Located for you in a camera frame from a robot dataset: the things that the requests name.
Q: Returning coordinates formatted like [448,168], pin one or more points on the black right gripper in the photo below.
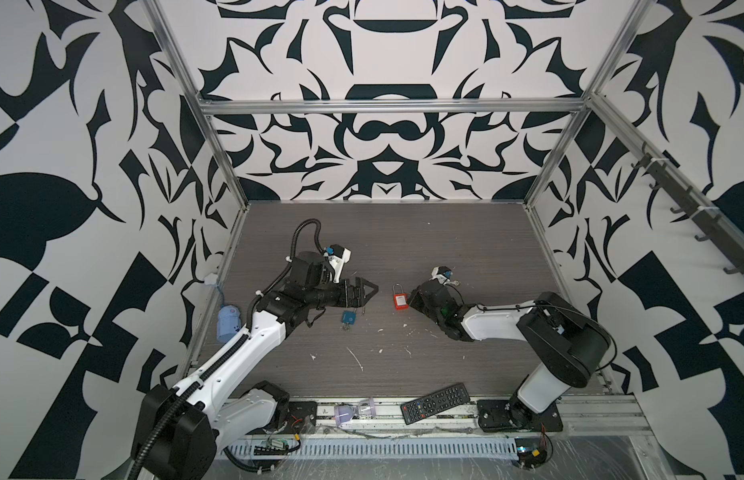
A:
[415,299]

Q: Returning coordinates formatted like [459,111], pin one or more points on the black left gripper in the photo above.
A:
[356,298]

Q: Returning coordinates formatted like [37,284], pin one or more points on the red safety padlock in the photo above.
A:
[400,299]

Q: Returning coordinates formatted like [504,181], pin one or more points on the small dark blue padlock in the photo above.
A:
[348,319]

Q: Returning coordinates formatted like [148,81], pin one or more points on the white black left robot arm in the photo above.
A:
[181,429]

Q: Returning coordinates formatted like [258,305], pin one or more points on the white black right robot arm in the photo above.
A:
[569,345]

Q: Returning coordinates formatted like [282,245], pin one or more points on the black remote control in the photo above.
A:
[435,403]

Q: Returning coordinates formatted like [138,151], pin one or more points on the clear safety glasses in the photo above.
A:
[364,409]

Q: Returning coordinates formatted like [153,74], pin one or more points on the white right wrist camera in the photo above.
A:
[443,275]

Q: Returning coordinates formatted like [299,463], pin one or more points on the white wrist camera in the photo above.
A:
[339,255]
[443,275]

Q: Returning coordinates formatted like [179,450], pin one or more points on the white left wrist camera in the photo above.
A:
[339,255]

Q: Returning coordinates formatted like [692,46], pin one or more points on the light blue device left wall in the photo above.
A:
[228,323]

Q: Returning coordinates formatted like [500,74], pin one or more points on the white slotted cable duct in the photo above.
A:
[385,448]

